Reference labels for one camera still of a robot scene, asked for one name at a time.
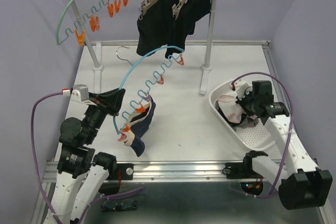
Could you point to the black eyeglasses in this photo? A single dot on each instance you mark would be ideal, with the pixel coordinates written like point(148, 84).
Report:
point(124, 206)

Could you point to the left black shorts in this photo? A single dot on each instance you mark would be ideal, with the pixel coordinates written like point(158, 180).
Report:
point(155, 26)

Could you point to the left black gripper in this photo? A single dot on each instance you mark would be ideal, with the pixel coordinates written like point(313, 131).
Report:
point(105, 100)

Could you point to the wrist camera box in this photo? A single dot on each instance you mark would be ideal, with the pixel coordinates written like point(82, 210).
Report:
point(78, 93)
point(242, 89)

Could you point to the navy underwear beige waistband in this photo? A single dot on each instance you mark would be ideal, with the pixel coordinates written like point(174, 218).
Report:
point(137, 126)

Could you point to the white clothes rack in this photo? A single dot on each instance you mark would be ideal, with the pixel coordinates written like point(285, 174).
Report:
point(83, 39)

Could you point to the pink plastic bag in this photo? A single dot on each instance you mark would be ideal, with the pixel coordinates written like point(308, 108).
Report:
point(229, 98)

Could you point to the black underwear beige waistband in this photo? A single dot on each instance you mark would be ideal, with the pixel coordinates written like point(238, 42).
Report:
point(233, 117)

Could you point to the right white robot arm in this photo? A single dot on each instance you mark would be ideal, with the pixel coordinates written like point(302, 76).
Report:
point(298, 179)

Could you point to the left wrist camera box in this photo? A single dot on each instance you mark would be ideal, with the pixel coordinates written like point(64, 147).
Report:
point(78, 93)

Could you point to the grey striped underwear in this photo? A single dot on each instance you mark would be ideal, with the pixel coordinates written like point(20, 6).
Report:
point(247, 123)

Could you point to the white perforated plastic basket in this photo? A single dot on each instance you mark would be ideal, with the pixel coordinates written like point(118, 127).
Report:
point(251, 139)

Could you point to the black shorts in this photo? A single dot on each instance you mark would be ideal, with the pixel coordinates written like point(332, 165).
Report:
point(155, 26)
point(191, 12)

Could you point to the blue clip hanger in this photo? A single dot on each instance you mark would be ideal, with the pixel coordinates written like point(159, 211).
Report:
point(158, 78)

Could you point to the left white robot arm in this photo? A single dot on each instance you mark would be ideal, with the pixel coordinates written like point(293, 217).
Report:
point(80, 170)

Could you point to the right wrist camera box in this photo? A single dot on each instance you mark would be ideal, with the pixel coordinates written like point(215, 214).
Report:
point(242, 89)

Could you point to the aluminium mounting rail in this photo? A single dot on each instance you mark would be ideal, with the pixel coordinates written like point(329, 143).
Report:
point(166, 172)

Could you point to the right black shorts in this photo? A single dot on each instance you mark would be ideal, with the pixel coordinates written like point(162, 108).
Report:
point(191, 12)

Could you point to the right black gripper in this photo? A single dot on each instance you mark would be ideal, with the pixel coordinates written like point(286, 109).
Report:
point(241, 103)

